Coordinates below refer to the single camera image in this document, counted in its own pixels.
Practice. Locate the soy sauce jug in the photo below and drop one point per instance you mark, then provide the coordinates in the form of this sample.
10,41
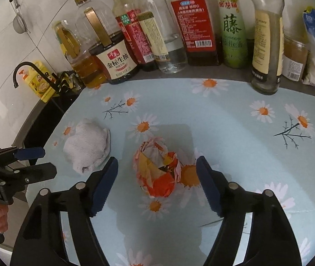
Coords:
116,63

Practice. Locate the small metal holder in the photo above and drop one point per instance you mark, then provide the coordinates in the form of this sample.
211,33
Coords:
67,81

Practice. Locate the slim bottle with cream label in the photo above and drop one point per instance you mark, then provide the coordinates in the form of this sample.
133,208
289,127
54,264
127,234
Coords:
265,38

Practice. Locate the white terry cloth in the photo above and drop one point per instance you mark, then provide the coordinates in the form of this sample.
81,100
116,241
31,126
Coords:
88,146

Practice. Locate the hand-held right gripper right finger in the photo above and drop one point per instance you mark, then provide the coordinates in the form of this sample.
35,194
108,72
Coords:
210,185

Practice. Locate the glass jar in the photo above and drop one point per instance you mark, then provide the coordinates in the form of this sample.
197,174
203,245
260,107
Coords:
294,58

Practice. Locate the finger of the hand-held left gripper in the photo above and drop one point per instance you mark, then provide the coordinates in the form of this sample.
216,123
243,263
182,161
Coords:
38,171
30,153

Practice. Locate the yellow dish soap bottle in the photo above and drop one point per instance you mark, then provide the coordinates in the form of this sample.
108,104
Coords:
39,83

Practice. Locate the clear bottle with red label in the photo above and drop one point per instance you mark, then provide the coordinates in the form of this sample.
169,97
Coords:
196,19

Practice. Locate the hanging metal strainer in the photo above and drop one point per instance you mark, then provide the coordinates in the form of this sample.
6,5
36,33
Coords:
19,23

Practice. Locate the bottle with green label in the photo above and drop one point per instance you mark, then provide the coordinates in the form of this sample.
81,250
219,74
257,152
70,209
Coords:
233,33

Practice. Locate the daisy print tablecloth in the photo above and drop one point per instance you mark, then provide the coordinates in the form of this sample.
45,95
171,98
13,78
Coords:
229,133

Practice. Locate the dark bottle with red label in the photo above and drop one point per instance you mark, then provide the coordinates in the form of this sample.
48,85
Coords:
132,33

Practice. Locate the clear bottle with cream label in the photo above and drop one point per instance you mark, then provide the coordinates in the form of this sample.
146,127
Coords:
171,55

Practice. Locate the large cooking oil jug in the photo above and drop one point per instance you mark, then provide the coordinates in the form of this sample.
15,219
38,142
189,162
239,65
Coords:
88,72

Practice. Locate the orange and yellow wrapper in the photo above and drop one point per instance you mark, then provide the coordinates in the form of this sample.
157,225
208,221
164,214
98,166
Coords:
160,171

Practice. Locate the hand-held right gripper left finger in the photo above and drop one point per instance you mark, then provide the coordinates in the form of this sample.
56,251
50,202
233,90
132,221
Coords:
104,185

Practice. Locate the black faucet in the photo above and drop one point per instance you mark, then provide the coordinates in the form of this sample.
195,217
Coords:
17,70

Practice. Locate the black kitchen sink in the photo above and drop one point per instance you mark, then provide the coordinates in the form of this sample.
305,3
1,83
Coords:
46,116

